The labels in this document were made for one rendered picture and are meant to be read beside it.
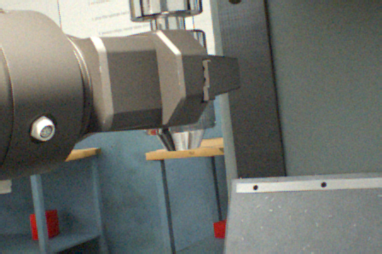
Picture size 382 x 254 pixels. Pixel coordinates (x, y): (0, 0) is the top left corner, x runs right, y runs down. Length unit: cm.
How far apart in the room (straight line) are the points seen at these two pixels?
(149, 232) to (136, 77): 528
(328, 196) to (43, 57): 52
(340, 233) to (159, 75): 44
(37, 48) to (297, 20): 51
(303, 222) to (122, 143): 487
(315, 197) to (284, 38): 18
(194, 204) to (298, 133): 458
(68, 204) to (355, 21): 535
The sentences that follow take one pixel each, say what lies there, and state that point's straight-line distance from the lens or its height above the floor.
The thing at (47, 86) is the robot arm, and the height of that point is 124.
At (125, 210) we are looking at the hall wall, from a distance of 575.
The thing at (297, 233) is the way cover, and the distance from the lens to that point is 83.
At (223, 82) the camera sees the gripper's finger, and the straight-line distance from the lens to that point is 47.
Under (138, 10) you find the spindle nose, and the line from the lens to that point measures 47.
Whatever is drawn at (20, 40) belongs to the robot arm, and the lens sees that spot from 36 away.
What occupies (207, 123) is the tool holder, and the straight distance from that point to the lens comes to 47.
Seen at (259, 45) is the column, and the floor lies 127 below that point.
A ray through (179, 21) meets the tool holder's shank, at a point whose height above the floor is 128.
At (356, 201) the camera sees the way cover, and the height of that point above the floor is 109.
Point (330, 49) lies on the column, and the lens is 83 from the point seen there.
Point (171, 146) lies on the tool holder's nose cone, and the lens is 47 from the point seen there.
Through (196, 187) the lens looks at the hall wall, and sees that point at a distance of 538.
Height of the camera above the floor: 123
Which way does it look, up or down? 3 degrees down
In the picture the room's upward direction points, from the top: 7 degrees counter-clockwise
